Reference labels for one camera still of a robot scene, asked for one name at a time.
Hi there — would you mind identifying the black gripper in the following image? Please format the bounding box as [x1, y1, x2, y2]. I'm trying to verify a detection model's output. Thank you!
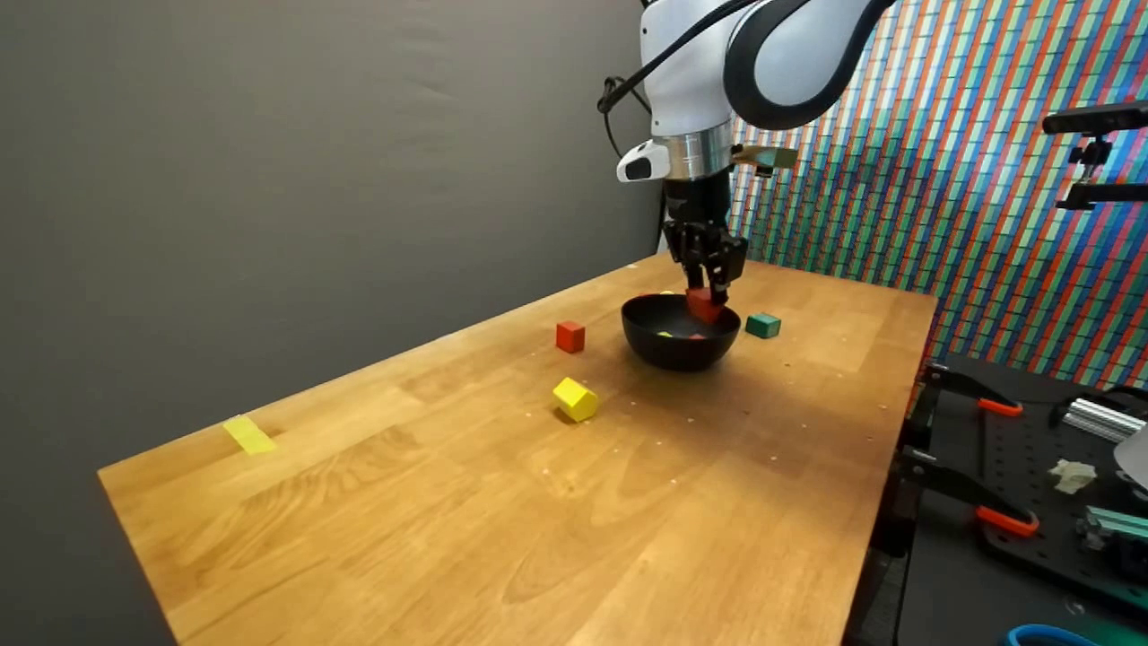
[661, 172, 754, 306]

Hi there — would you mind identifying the yellow wooden block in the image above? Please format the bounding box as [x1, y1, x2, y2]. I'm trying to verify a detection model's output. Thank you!
[548, 372, 605, 426]

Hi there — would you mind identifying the black bowl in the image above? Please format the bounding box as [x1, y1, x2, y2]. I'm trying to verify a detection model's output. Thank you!
[615, 292, 746, 372]

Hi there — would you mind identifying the multicolour patterned panel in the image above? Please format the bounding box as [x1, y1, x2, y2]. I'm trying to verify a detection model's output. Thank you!
[661, 0, 1148, 390]

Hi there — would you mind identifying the black perforated board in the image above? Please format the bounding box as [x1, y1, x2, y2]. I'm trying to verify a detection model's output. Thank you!
[919, 356, 1148, 622]

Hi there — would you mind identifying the small pale plastic part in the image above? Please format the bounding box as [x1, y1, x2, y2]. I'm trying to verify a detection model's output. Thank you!
[1046, 455, 1102, 497]

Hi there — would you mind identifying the black horizontal rod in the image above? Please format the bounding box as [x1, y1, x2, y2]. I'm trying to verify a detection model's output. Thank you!
[1039, 100, 1148, 137]

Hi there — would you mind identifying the grey fabric backdrop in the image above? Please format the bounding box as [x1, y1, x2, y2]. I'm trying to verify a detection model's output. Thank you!
[0, 0, 673, 646]

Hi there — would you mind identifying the pale round plate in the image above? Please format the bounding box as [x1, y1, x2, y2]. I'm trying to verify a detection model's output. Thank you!
[1108, 426, 1148, 494]

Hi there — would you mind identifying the teal metal bar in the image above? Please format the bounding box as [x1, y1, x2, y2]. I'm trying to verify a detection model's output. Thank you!
[1075, 497, 1148, 556]

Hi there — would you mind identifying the yellow tape strip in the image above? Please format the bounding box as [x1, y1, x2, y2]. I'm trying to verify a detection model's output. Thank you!
[217, 411, 279, 458]

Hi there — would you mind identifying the tan wrist camera bar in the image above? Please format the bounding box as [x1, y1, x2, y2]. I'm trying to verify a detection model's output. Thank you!
[729, 138, 804, 174]

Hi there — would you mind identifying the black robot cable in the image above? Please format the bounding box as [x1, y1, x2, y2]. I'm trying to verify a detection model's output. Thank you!
[592, 0, 769, 159]

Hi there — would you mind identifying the black clamp orange handle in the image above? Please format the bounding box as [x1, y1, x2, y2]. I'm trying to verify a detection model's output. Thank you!
[919, 359, 1028, 424]
[892, 442, 1042, 544]

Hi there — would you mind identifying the silver metal bracket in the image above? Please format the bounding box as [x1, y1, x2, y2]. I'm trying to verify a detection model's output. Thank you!
[1059, 393, 1148, 444]

